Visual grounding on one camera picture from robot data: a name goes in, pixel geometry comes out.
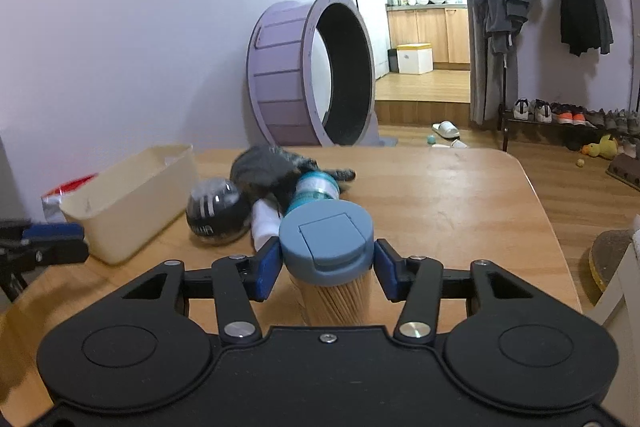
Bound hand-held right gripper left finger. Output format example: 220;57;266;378
121;236;285;348

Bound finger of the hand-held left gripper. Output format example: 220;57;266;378
0;222;89;268

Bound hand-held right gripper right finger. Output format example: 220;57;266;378
374;238;540;348

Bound small white bottle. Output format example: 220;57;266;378
250;199;283;254

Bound toothpick jar with blue-grey lid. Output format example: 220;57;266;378
278;200;376;327

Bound black gyro ball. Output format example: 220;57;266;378
186;177;252;248

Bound cream plastic basket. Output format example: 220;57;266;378
60;143;198;265

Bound teal medicine bottle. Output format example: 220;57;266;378
285;171;342;212

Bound red and white plastic bag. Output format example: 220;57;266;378
41;174;98;224

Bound black garbage bag roll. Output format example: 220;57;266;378
230;144;357;202

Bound purple cat exercise wheel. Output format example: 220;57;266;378
246;0;399;149

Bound white box with yellow lid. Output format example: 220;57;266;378
396;43;433;75

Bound grey curtain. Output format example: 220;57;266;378
454;0;490;125

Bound brown round pad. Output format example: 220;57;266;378
589;229;636;294

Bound black clothes rack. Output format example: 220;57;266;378
486;0;640;152

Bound row of shoes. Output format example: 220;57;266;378
512;98;640;135

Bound wooden lower kitchen cabinets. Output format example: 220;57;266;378
386;4;471;65

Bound yellow duck toy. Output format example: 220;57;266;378
580;134;619;160

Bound brown wedge scratcher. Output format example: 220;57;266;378
606;152;640;192

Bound grey hanging shirt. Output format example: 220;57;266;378
470;0;532;122

